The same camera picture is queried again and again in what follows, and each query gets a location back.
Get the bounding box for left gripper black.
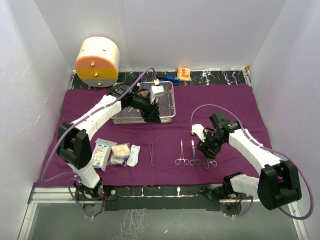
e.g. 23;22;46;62
131;93;162;124

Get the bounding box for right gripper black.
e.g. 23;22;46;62
196;129;226;159

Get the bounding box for wire mesh metal tray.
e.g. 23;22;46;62
111;81;176;124

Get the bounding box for metal forceps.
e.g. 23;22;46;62
203;158;218;170
175;139;190;166

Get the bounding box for metal surgical scissors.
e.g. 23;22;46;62
189;140;201;166

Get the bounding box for thin metal tweezers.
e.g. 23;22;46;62
148;142;153;167

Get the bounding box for beige bandage roll packet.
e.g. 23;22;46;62
111;143;131;157

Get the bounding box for purple cloth wrap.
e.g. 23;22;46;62
33;83;283;187

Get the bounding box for small blue white packet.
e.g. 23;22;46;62
107;154;129;167

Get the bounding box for white gauze packet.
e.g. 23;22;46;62
90;138;117;172

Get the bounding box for round white drawer box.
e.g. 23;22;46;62
74;36;120;88

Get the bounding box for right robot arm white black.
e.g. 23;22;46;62
190;112;302;210

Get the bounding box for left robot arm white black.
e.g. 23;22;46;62
56;78;165;200

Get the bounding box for blue black stapler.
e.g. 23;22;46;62
156;74;181;86

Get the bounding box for orange small box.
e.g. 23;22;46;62
176;67;191;82

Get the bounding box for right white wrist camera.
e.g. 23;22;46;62
190;124;206;142

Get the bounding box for black base frame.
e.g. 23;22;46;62
75;184;251;212

